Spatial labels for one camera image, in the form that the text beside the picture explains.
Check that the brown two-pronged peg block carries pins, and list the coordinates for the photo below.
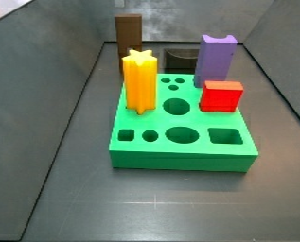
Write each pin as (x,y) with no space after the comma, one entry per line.
(129,32)

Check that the green shape sorter board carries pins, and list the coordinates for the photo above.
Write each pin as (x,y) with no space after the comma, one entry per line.
(177,136)

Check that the red square block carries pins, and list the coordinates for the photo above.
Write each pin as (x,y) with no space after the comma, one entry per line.
(221,96)

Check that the yellow star prism block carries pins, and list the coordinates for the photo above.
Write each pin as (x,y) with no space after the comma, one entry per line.
(139,72)

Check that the purple arch prism block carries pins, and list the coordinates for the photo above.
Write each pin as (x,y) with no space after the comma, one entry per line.
(213,59)

